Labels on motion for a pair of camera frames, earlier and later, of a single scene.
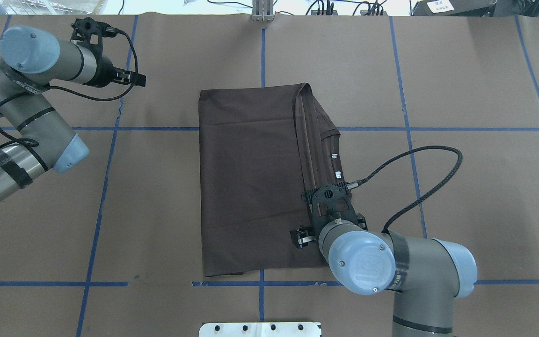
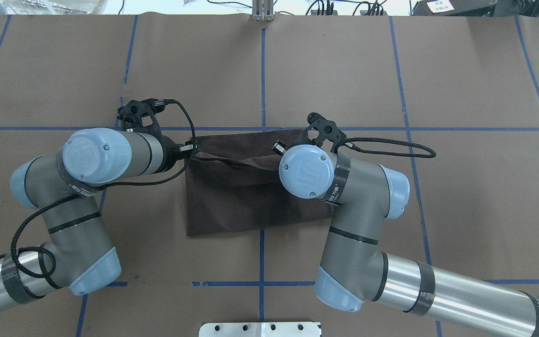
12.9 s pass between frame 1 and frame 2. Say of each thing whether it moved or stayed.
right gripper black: moved
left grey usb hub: stayed
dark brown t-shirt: moved
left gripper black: moved
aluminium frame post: stayed
